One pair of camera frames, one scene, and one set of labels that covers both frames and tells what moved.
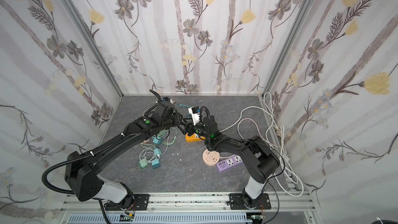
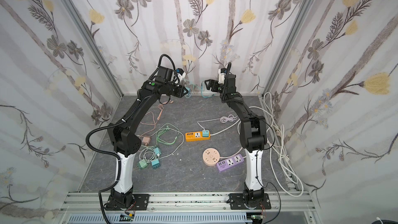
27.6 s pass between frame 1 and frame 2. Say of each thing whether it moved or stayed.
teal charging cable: moved
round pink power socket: stayed
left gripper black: moved
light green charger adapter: stayed
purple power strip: stayed
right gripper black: moved
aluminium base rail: stayed
